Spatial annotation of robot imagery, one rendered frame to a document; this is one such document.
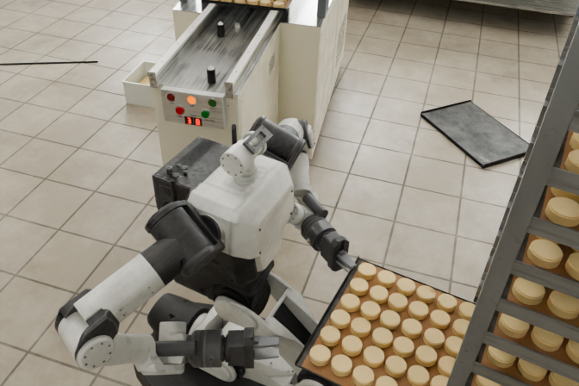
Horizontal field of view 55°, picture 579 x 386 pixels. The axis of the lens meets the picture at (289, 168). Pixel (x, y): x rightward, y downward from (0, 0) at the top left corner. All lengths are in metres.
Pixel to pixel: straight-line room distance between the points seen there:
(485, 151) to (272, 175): 2.19
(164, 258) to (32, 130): 2.49
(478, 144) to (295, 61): 1.30
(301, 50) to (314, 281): 1.07
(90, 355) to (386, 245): 1.74
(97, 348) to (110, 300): 0.10
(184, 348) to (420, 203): 1.84
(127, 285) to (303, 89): 1.78
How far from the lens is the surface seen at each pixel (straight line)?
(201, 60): 2.31
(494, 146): 3.49
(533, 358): 1.08
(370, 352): 1.43
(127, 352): 1.33
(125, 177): 3.09
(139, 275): 1.21
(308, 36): 2.66
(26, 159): 3.38
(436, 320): 1.53
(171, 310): 1.95
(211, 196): 1.32
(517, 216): 0.84
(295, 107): 2.84
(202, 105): 2.09
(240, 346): 1.39
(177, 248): 1.23
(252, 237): 1.32
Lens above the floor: 1.87
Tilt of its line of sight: 38 degrees down
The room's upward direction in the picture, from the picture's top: 2 degrees clockwise
